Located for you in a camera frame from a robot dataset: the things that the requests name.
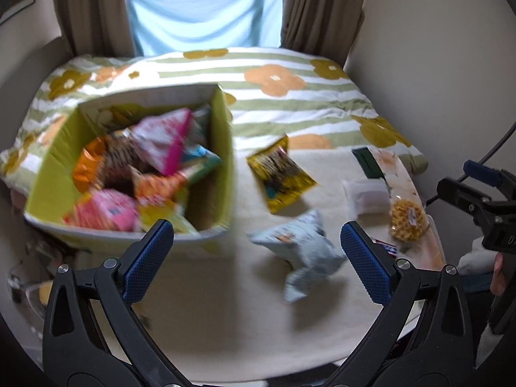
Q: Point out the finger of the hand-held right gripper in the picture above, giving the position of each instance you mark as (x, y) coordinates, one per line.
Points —
(479, 170)

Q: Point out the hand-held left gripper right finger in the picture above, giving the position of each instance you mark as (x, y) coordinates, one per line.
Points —
(367, 264)

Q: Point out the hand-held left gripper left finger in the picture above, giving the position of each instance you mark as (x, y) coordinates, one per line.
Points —
(147, 264)

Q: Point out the light blue snack packet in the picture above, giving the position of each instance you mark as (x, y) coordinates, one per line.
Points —
(306, 250)

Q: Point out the light pink snack packet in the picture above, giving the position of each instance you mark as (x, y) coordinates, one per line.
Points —
(107, 209)

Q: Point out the brown snack packet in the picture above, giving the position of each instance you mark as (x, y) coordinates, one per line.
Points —
(119, 161)

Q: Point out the orange snack packet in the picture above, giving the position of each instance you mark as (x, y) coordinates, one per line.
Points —
(86, 165)

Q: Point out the teal snack packet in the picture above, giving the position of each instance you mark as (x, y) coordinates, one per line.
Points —
(201, 161)

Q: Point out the magenta snack packet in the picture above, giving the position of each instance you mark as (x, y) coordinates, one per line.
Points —
(165, 137)

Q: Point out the yellow green storage box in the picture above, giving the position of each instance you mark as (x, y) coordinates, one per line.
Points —
(219, 149)

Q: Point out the clear bag of yellow snacks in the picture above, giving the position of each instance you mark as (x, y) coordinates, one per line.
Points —
(407, 215)

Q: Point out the person's right hand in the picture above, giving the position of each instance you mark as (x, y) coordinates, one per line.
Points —
(499, 274)

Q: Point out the white cloth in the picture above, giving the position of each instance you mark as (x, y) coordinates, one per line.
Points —
(477, 258)

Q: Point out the white translucent snack packet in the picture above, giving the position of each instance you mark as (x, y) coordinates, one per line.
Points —
(367, 195)

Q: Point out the dark green snack packet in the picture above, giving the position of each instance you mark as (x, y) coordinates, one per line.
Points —
(367, 163)

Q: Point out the yellow black snack packet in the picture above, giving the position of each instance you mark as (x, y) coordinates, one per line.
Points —
(278, 169)

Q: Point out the striped floral blanket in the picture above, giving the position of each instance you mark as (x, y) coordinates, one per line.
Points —
(322, 109)

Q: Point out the light blue cloth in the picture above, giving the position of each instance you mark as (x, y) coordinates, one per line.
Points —
(205, 12)

